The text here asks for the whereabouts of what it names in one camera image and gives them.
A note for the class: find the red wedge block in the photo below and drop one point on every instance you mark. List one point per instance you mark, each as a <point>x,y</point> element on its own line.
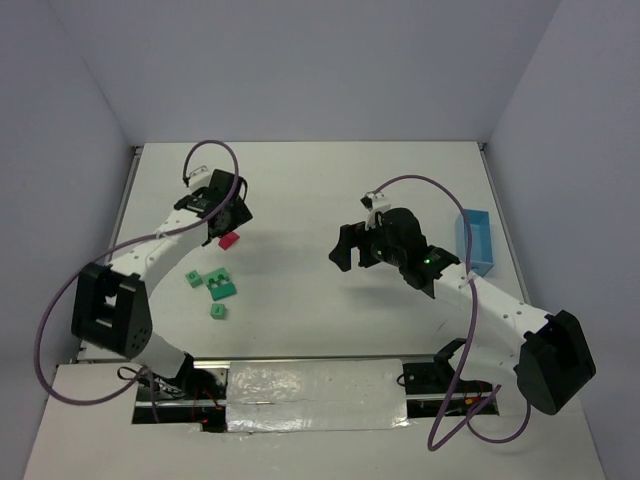
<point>228,240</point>

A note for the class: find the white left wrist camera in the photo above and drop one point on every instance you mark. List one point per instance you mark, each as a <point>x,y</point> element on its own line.
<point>197,175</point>

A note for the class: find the blue plastic bin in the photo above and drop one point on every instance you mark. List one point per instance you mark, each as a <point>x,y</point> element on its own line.
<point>481,260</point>

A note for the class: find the white front cover board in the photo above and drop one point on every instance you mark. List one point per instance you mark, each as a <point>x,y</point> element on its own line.
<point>102,442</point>

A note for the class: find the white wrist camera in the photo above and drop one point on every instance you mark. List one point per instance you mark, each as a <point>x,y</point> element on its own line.
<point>376,204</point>
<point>197,175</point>

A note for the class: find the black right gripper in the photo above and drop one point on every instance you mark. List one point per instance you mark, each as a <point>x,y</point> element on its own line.
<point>358,245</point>

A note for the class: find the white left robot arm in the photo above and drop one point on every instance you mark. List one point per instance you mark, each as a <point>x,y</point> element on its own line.
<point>111,307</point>

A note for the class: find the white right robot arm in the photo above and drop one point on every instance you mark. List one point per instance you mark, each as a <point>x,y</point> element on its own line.
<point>554,359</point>

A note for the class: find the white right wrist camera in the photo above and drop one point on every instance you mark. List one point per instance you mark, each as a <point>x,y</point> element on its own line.
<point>376,204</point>

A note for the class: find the green letter cube F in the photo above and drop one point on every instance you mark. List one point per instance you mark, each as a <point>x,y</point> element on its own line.
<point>218,311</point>

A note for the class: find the aluminium table edge rail left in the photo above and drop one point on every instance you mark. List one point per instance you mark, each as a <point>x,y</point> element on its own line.
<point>112,240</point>

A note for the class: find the aluminium table edge rail right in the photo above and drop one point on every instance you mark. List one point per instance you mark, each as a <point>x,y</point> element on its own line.
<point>507,273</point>

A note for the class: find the green arch block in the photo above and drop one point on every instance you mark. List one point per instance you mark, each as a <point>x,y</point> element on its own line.
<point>215,278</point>
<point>222,291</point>

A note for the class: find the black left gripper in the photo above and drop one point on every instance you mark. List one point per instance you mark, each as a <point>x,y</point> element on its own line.
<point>232,220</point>

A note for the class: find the aluminium table edge rail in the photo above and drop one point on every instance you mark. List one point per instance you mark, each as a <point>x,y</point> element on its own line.
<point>112,240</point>
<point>507,273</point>

